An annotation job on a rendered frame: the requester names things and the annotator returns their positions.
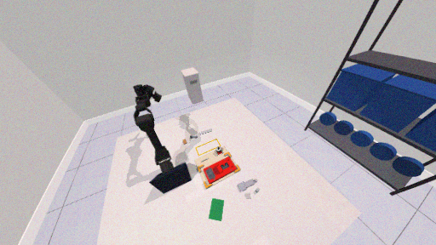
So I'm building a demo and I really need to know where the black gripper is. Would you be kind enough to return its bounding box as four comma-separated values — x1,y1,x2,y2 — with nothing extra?
148,91,162,102

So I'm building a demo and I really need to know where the green rectangle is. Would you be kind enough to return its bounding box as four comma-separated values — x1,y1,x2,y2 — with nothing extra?
209,198,224,221

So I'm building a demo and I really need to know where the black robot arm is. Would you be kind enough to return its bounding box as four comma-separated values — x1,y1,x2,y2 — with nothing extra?
133,84,174,175

